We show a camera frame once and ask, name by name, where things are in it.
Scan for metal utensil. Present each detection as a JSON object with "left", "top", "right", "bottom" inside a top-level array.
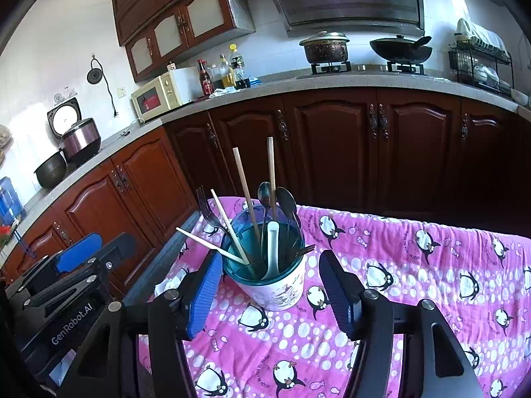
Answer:
[{"left": 292, "top": 244, "right": 315, "bottom": 260}]

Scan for metal spoon patterned handle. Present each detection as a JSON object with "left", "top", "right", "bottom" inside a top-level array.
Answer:
[{"left": 258, "top": 181, "right": 272, "bottom": 253}]

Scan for lower wooden kitchen cabinets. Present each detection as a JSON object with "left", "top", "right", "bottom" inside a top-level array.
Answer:
[{"left": 1, "top": 87, "right": 530, "bottom": 293}]

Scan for white tissue paper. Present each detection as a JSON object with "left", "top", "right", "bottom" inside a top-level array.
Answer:
[{"left": 154, "top": 271, "right": 187, "bottom": 298}]

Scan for white ceramic soup spoon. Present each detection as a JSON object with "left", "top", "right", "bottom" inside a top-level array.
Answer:
[{"left": 263, "top": 221, "right": 280, "bottom": 280}]

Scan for floral utensil holder cup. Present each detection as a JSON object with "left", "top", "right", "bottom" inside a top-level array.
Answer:
[{"left": 223, "top": 209, "right": 306, "bottom": 311}]

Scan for dark inner cooker pot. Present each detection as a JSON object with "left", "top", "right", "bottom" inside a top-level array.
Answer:
[{"left": 34, "top": 151, "right": 67, "bottom": 190}]

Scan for blue container on counter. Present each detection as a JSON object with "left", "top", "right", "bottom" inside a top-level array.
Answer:
[{"left": 0, "top": 177, "right": 25, "bottom": 226}]

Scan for black metal fork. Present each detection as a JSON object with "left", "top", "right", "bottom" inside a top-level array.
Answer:
[{"left": 196, "top": 186, "right": 229, "bottom": 235}]

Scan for dark metal spoon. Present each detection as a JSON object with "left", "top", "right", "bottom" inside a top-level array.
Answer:
[{"left": 275, "top": 187, "right": 300, "bottom": 230}]

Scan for open rice cooker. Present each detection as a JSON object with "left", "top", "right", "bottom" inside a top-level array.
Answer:
[{"left": 47, "top": 97, "right": 101, "bottom": 167}]

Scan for pink penguin blanket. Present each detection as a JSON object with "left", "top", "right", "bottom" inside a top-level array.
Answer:
[{"left": 139, "top": 207, "right": 530, "bottom": 397}]

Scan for cream microwave oven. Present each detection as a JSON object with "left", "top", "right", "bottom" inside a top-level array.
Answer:
[{"left": 131, "top": 67, "right": 203, "bottom": 121}]

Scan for brown wooden chopstick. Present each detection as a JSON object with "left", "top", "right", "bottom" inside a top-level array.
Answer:
[{"left": 267, "top": 137, "right": 277, "bottom": 221}]

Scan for dark soy sauce bottle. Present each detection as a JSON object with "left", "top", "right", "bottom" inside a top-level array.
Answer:
[{"left": 198, "top": 59, "right": 214, "bottom": 97}]

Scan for grey stone countertop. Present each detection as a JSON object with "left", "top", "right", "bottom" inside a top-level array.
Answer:
[{"left": 1, "top": 71, "right": 530, "bottom": 259}]

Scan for yellow cap oil bottle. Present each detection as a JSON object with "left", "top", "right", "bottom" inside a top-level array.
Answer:
[{"left": 230, "top": 43, "right": 250, "bottom": 89}]

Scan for gas stove burner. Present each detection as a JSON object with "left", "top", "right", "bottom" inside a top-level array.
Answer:
[{"left": 301, "top": 61, "right": 426, "bottom": 78}]

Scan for brown lidded stew pot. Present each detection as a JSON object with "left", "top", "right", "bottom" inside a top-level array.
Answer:
[{"left": 299, "top": 31, "right": 349, "bottom": 64}]

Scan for black wok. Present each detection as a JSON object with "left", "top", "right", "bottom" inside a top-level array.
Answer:
[{"left": 370, "top": 35, "right": 432, "bottom": 65}]

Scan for black dish drying rack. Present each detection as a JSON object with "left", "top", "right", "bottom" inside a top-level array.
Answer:
[{"left": 448, "top": 18, "right": 514, "bottom": 97}]

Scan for black hanging cable plug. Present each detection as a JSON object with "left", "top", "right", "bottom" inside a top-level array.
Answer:
[{"left": 85, "top": 55, "right": 120, "bottom": 118}]

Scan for upper wooden wall cabinet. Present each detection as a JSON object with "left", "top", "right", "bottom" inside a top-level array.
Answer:
[{"left": 112, "top": 0, "right": 256, "bottom": 83}]

